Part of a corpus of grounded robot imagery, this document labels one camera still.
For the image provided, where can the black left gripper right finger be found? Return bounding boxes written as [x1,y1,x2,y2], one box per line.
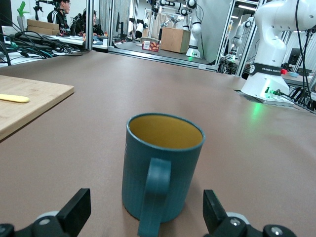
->
[202,189,297,237]

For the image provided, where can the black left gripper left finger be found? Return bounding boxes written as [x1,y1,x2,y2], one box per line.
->
[0,188,91,237]

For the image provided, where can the teal mug with yellow inside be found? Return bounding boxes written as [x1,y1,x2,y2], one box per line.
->
[121,113,205,237]

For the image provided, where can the bamboo cutting board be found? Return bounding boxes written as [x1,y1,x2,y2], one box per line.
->
[0,75,75,142]

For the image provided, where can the yellow plastic fork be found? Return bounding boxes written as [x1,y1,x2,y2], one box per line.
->
[0,94,30,103]

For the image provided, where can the black computer monitor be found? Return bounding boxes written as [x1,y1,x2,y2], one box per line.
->
[288,47,308,69]
[116,12,124,40]

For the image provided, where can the large cardboard box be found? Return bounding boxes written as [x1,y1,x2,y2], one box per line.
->
[159,26,191,54]

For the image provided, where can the red snack box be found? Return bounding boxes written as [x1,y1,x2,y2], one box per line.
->
[141,40,160,53]

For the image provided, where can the seated person in dark clothes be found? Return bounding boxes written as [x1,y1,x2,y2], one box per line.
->
[81,9,105,38]

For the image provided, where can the flat cardboard box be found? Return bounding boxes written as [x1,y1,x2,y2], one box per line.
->
[26,19,60,36]

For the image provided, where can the person in black jacket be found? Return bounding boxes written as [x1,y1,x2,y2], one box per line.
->
[46,0,72,35]

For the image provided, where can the green plant ornament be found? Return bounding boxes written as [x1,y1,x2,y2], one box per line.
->
[16,1,30,32]

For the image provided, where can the tangled desk cables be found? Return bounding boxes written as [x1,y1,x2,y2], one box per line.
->
[0,29,87,66]

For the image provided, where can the aluminium frame post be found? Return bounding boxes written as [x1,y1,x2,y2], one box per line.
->
[85,0,94,51]

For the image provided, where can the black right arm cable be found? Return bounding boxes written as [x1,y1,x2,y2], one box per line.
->
[295,0,314,109]

